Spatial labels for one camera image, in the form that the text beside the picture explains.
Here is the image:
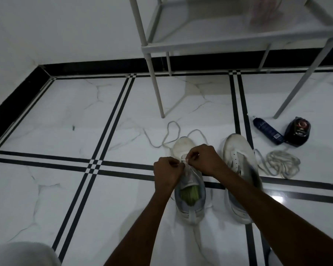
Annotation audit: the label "person's right hand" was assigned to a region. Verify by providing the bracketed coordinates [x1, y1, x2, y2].
[185, 144, 229, 182]

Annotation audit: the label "person's left hand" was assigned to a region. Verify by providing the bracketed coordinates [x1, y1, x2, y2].
[153, 157, 186, 197]

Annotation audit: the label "white shoelace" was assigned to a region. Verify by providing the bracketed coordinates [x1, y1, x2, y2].
[142, 120, 209, 165]
[254, 148, 301, 180]

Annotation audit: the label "white sneaker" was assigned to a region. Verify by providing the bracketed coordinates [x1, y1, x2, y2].
[222, 133, 264, 225]
[172, 136, 207, 226]

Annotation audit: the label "clear box with red lid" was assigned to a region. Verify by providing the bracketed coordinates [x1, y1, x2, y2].
[245, 0, 311, 28]

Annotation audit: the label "person's right forearm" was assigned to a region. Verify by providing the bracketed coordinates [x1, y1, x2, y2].
[216, 166, 333, 266]

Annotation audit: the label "person's left forearm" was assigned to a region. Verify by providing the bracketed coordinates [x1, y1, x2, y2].
[104, 190, 181, 266]

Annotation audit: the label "black shoe polish container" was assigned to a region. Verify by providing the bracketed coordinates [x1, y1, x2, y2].
[284, 116, 311, 148]

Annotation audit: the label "grey metal shelf rack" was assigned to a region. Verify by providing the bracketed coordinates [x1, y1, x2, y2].
[128, 0, 333, 119]

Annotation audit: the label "dark blue spray bottle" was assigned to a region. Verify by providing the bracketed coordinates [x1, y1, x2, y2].
[248, 116, 285, 145]

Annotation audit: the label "white sock with orange print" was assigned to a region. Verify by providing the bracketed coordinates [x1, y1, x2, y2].
[268, 249, 283, 266]

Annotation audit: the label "white shorts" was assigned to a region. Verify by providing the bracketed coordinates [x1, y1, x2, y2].
[0, 242, 61, 266]

